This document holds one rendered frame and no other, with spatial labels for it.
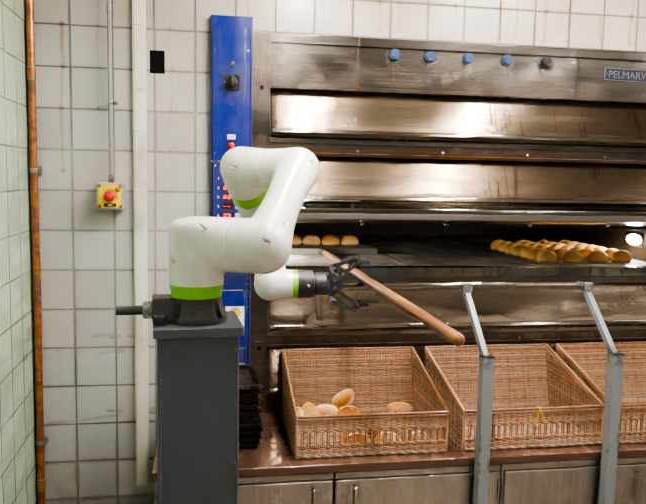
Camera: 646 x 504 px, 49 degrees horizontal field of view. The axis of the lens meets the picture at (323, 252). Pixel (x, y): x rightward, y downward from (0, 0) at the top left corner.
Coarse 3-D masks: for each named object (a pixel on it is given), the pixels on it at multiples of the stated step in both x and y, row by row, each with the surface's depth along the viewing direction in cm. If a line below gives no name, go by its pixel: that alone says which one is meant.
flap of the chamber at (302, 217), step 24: (312, 216) 270; (336, 216) 272; (360, 216) 273; (384, 216) 275; (408, 216) 277; (432, 216) 278; (456, 216) 280; (480, 216) 281; (504, 216) 283; (528, 216) 285; (552, 216) 287; (576, 216) 288; (600, 216) 290; (624, 216) 292
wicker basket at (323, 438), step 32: (288, 352) 286; (320, 352) 288; (352, 352) 290; (384, 352) 292; (288, 384) 263; (320, 384) 287; (352, 384) 288; (384, 384) 290; (416, 384) 288; (288, 416) 264; (320, 416) 243; (352, 416) 245; (384, 416) 247; (416, 416) 249; (448, 416) 251; (320, 448) 245; (352, 448) 247; (384, 448) 248; (416, 448) 250
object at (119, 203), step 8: (96, 184) 264; (104, 184) 264; (112, 184) 264; (120, 184) 265; (96, 192) 264; (104, 192) 264; (120, 192) 265; (96, 200) 265; (104, 200) 264; (120, 200) 265; (104, 208) 265; (112, 208) 266; (120, 208) 266
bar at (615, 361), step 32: (352, 288) 253; (416, 288) 257; (448, 288) 259; (480, 288) 261; (512, 288) 263; (544, 288) 265; (576, 288) 268; (480, 352) 245; (608, 352) 251; (480, 384) 242; (608, 384) 251; (480, 416) 242; (608, 416) 251; (480, 448) 243; (608, 448) 251; (480, 480) 244; (608, 480) 252
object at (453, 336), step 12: (324, 252) 322; (348, 264) 277; (360, 276) 251; (372, 288) 234; (384, 288) 222; (396, 300) 206; (408, 312) 195; (420, 312) 186; (432, 324) 175; (444, 324) 170; (444, 336) 166; (456, 336) 161
